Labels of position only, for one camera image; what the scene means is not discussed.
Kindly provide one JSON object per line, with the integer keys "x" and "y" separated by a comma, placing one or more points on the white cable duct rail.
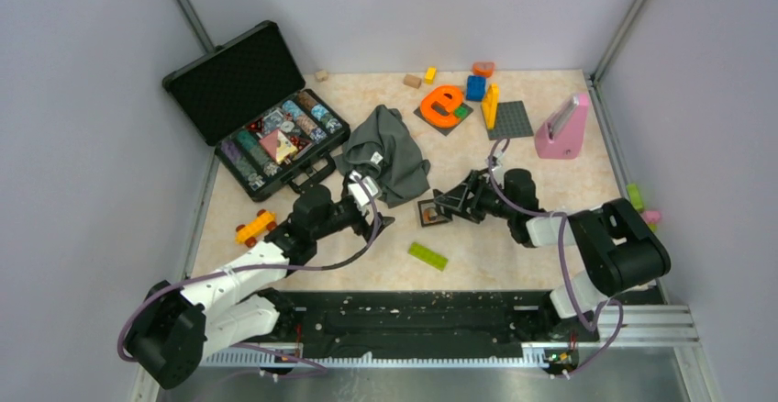
{"x": 234, "y": 357}

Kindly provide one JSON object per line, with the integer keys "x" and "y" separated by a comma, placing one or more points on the large grey lego baseplate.
{"x": 511, "y": 121}

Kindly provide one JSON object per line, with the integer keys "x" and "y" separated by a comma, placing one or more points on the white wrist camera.
{"x": 363, "y": 189}
{"x": 495, "y": 161}

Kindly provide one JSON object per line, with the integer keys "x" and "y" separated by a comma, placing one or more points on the orange letter e block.
{"x": 438, "y": 106}

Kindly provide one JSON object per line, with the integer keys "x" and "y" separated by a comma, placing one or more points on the yellow upright lego block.
{"x": 489, "y": 105}

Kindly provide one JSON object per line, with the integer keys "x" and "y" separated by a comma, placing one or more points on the pink block outside table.
{"x": 652, "y": 218}

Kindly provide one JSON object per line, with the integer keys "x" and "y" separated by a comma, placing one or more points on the green block outside table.
{"x": 635, "y": 197}

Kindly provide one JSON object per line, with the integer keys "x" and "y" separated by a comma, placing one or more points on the grey t-shirt garment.
{"x": 383, "y": 148}

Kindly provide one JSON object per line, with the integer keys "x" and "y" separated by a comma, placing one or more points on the pink yellow card box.
{"x": 278, "y": 146}

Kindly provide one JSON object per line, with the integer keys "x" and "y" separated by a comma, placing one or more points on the yellow red toy car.
{"x": 248, "y": 234}

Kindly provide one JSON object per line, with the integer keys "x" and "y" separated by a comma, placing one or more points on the small beige wooden cube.
{"x": 321, "y": 75}

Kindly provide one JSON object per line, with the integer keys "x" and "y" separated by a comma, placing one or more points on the black open poker chip case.
{"x": 244, "y": 90}

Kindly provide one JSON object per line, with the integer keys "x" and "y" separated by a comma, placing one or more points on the small yellow block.
{"x": 430, "y": 75}

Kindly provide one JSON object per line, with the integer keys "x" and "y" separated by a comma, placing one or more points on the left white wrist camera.
{"x": 363, "y": 189}

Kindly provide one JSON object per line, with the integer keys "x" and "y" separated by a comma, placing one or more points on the blue lego block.
{"x": 475, "y": 88}

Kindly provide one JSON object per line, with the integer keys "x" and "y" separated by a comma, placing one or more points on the lime green lego brick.
{"x": 428, "y": 256}

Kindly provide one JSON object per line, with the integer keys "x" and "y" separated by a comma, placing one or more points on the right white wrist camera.
{"x": 495, "y": 161}

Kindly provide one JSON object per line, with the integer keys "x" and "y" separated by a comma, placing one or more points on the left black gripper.
{"x": 361, "y": 225}

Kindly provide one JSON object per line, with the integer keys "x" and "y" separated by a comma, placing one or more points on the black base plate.
{"x": 422, "y": 325}

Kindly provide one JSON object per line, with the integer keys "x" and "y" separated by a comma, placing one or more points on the orange curved toy piece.
{"x": 483, "y": 68}

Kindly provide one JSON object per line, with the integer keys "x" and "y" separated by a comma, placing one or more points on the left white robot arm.
{"x": 180, "y": 325}

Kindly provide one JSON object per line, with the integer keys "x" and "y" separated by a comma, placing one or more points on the pink wedge stand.
{"x": 561, "y": 135}

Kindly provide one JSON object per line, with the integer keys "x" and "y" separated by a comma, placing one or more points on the small green lego brick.
{"x": 461, "y": 111}

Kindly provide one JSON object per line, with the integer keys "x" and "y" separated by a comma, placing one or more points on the black square frame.
{"x": 422, "y": 205}

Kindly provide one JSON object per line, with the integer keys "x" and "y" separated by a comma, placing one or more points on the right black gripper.
{"x": 477, "y": 183}

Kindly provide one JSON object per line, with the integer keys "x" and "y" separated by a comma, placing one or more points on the tan wooden block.
{"x": 412, "y": 81}

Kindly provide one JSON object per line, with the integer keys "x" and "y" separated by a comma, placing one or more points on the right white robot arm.
{"x": 617, "y": 247}

